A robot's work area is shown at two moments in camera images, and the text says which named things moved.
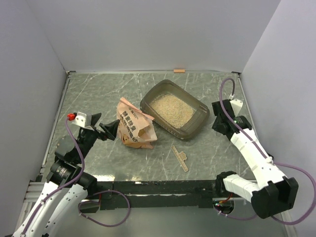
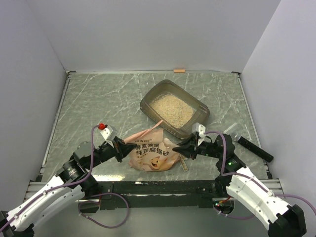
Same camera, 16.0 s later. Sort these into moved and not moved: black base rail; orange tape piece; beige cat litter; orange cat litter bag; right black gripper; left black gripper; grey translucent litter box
Moved: right black gripper; left black gripper; orange cat litter bag
Not moved: orange tape piece; grey translucent litter box; black base rail; beige cat litter
